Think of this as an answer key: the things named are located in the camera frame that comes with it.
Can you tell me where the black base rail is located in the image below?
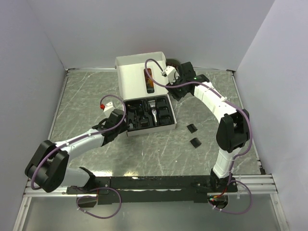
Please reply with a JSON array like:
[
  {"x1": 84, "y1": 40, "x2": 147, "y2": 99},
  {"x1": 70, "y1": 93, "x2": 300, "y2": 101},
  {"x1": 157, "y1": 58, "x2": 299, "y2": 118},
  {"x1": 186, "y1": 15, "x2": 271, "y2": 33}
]
[{"x1": 66, "y1": 175, "x2": 238, "y2": 205}]

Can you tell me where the black cleaning brush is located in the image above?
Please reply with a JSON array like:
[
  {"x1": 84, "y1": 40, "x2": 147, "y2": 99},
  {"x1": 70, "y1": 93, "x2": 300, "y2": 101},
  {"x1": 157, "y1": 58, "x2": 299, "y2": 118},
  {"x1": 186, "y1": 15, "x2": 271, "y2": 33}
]
[{"x1": 134, "y1": 114, "x2": 139, "y2": 129}]

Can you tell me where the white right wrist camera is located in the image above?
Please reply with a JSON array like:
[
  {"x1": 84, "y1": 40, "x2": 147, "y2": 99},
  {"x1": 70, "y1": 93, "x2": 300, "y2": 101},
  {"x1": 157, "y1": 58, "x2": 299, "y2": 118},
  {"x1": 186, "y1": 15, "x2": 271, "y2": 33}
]
[{"x1": 161, "y1": 66, "x2": 179, "y2": 85}]

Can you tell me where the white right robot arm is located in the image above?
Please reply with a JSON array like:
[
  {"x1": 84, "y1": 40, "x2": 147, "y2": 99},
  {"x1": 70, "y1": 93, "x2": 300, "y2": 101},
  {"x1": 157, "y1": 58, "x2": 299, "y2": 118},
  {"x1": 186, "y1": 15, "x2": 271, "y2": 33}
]
[{"x1": 167, "y1": 62, "x2": 250, "y2": 192}]

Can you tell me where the silver hair clipper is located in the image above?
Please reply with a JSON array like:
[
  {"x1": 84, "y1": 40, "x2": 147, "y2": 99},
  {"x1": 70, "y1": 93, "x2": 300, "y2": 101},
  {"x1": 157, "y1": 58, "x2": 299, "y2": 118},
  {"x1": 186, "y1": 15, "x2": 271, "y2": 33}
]
[{"x1": 148, "y1": 100, "x2": 159, "y2": 126}]

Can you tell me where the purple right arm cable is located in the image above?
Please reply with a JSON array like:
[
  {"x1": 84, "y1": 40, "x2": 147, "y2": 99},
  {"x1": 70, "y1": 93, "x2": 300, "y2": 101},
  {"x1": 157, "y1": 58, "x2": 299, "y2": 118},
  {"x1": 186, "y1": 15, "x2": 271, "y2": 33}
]
[{"x1": 144, "y1": 59, "x2": 253, "y2": 215}]

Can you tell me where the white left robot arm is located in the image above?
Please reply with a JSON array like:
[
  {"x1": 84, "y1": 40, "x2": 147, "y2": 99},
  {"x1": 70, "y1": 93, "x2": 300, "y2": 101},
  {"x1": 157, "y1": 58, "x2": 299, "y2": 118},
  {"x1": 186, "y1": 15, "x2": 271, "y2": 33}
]
[{"x1": 25, "y1": 109, "x2": 127, "y2": 193}]

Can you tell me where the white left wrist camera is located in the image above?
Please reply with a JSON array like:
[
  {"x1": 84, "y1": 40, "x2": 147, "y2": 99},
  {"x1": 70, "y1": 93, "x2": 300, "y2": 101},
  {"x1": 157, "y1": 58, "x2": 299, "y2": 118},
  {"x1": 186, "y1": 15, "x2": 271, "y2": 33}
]
[{"x1": 100, "y1": 102, "x2": 115, "y2": 117}]

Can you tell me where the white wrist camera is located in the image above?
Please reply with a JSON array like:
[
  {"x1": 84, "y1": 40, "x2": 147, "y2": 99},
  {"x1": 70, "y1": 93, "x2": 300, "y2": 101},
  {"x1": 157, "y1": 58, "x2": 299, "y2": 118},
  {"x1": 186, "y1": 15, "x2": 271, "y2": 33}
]
[
  {"x1": 161, "y1": 66, "x2": 179, "y2": 85},
  {"x1": 100, "y1": 102, "x2": 115, "y2": 117}
]

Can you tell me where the grey fruit tray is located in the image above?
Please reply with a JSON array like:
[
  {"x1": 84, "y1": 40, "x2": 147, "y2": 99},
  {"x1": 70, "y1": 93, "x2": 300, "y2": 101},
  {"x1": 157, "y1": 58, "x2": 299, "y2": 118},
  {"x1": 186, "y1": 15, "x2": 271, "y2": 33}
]
[{"x1": 166, "y1": 58, "x2": 181, "y2": 69}]

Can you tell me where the white hair clipper box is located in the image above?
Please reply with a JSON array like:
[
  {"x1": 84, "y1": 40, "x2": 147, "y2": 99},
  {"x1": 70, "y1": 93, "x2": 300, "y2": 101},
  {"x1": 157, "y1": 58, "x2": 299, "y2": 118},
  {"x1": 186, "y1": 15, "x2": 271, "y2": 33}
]
[{"x1": 115, "y1": 51, "x2": 177, "y2": 137}]

